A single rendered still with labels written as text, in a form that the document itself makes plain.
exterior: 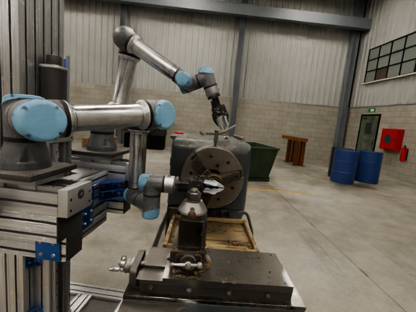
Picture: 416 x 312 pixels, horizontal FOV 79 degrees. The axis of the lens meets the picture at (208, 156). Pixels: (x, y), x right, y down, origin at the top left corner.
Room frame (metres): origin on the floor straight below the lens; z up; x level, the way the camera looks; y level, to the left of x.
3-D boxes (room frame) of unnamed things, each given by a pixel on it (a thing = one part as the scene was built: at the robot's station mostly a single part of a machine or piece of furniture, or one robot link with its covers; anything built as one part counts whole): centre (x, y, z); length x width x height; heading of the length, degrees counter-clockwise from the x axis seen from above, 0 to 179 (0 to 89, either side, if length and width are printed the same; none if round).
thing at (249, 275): (0.66, -0.03, 0.95); 0.43 x 0.17 x 0.05; 92
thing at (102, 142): (1.32, 0.56, 1.21); 0.15 x 0.15 x 0.10
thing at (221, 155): (1.27, -0.03, 1.08); 0.32 x 0.09 x 0.32; 92
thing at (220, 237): (1.02, -0.04, 0.89); 0.36 x 0.30 x 0.04; 92
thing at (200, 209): (0.66, 0.03, 1.13); 0.08 x 0.08 x 0.03
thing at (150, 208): (1.06, 0.24, 0.98); 0.11 x 0.08 x 0.11; 48
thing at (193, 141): (1.68, 0.00, 1.06); 0.59 x 0.48 x 0.39; 2
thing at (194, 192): (0.66, 0.03, 1.17); 0.04 x 0.04 x 0.03
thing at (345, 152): (6.76, -3.71, 0.44); 0.59 x 0.59 x 0.88
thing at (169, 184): (1.05, 0.15, 1.08); 0.08 x 0.05 x 0.08; 2
